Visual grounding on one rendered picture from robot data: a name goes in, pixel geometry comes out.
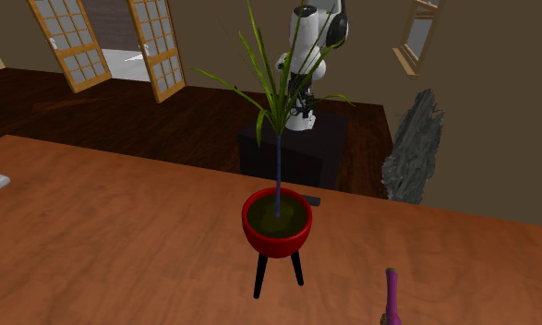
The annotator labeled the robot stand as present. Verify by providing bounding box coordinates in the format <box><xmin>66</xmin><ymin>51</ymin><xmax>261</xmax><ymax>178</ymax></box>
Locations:
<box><xmin>237</xmin><ymin>109</ymin><xmax>350</xmax><ymax>190</ymax></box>

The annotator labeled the wooden framed window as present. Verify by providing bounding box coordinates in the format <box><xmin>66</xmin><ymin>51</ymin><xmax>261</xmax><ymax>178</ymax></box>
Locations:
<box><xmin>391</xmin><ymin>0</ymin><xmax>448</xmax><ymax>78</ymax></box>

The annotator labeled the grey rough rock-like object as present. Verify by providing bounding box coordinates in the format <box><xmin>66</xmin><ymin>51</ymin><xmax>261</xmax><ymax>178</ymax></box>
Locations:
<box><xmin>380</xmin><ymin>88</ymin><xmax>446</xmax><ymax>206</ymax></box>

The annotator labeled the wooden glass-paned door leaf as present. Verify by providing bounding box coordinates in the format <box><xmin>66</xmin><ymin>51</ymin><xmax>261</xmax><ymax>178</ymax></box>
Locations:
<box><xmin>27</xmin><ymin>0</ymin><xmax>114</xmax><ymax>95</ymax></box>
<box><xmin>126</xmin><ymin>0</ymin><xmax>187</xmax><ymax>104</ymax></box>

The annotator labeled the green plant in red pot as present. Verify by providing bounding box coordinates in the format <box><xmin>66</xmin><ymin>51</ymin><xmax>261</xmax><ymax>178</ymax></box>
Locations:
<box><xmin>190</xmin><ymin>0</ymin><xmax>355</xmax><ymax>300</ymax></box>

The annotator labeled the purple bottle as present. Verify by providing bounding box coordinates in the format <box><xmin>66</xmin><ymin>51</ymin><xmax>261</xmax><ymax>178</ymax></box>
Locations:
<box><xmin>379</xmin><ymin>267</ymin><xmax>403</xmax><ymax>325</ymax></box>

